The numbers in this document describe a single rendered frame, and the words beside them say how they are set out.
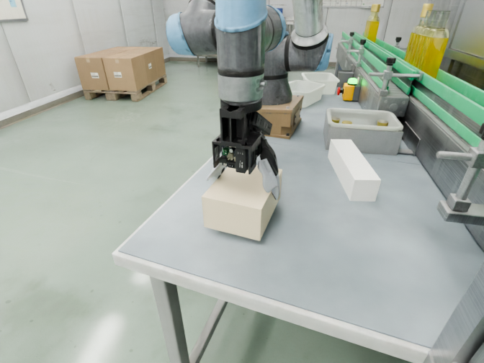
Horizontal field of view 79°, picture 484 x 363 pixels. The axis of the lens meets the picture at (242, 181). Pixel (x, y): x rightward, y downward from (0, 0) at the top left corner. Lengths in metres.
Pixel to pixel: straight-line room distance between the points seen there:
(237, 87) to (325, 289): 0.36
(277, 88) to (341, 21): 6.07
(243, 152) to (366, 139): 0.58
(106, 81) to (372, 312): 4.36
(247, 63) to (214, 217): 0.29
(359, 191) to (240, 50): 0.45
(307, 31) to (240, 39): 0.57
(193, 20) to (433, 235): 0.64
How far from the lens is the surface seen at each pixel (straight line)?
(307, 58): 1.05
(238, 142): 0.50
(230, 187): 0.59
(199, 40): 0.60
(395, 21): 7.30
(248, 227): 0.56
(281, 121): 1.04
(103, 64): 4.56
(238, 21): 0.46
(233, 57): 0.47
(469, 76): 1.40
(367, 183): 0.74
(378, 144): 1.02
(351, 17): 7.14
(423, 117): 1.06
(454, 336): 0.47
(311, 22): 1.00
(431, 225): 0.76
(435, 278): 0.64
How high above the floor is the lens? 1.16
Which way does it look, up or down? 31 degrees down
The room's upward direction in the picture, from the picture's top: straight up
